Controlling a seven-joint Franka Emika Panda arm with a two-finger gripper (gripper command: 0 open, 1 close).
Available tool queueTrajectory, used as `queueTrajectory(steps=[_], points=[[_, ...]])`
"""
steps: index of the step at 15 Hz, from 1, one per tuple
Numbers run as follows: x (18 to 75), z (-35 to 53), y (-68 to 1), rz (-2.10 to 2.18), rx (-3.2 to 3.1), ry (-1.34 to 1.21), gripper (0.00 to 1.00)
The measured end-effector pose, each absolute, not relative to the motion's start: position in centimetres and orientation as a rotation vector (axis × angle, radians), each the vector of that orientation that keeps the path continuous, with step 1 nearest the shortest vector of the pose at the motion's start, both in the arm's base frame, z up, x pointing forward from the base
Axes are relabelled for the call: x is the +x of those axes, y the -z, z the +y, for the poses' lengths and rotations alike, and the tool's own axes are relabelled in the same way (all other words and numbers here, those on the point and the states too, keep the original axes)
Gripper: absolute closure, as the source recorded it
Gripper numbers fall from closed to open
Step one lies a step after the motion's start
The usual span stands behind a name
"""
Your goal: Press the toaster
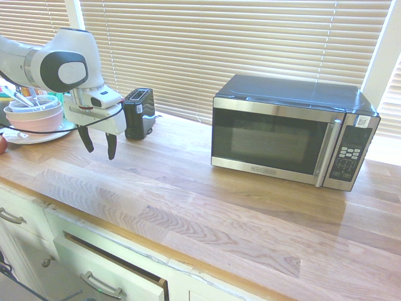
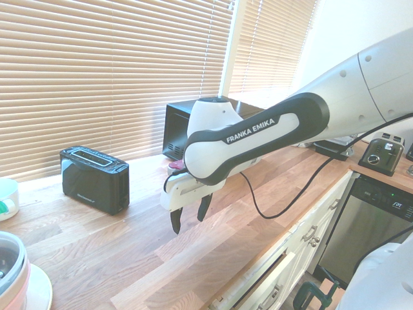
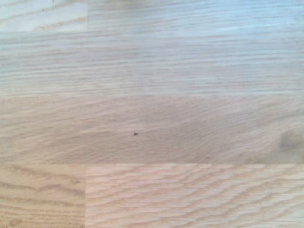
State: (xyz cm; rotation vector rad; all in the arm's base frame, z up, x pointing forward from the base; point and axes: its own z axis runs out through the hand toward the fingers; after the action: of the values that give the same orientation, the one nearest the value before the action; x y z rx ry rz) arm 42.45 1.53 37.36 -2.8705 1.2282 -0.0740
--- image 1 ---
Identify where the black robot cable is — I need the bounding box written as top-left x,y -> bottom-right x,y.
0,100 -> 126,135

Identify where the white plate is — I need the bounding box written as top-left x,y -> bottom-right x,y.
1,120 -> 76,145

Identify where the white window frame post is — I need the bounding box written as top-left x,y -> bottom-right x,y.
64,0 -> 87,33
360,0 -> 401,95

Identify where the stainless black microwave oven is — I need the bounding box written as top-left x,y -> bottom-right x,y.
210,74 -> 381,193

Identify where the black toaster power cord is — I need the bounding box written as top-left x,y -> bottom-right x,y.
145,114 -> 164,135

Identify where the white open drawer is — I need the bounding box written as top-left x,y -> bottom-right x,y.
52,232 -> 169,301

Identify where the wide beige window blind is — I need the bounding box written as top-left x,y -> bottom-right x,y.
80,0 -> 393,132

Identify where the narrow beige window blind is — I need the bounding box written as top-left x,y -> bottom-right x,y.
374,58 -> 401,140
0,0 -> 70,48

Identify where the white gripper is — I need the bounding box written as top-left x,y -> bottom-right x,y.
64,99 -> 127,161

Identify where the pink bowl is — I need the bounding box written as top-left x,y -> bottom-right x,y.
5,102 -> 65,133

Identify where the white kitchen cabinet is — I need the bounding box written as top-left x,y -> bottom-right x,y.
0,180 -> 295,301

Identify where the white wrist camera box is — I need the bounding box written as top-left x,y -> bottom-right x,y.
84,88 -> 123,110

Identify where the black slot toaster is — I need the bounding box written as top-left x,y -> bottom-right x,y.
123,88 -> 155,140

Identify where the clear plastic container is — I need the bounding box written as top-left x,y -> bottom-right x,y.
8,95 -> 60,114

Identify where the metal drawer handle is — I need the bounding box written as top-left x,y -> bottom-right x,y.
79,270 -> 125,300
0,206 -> 26,225

